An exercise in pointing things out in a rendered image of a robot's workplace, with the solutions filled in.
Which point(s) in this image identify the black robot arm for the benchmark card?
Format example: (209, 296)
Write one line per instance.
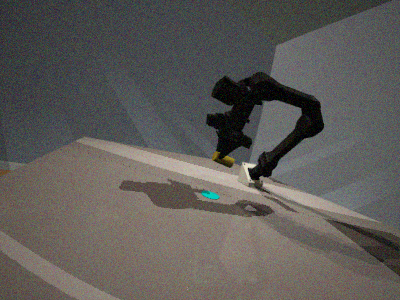
(265, 88)

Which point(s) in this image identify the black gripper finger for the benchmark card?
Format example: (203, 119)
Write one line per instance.
(228, 147)
(220, 141)

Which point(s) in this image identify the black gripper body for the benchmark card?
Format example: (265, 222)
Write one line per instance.
(235, 134)

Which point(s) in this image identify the olive yellow cylinder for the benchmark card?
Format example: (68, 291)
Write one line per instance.
(226, 161)

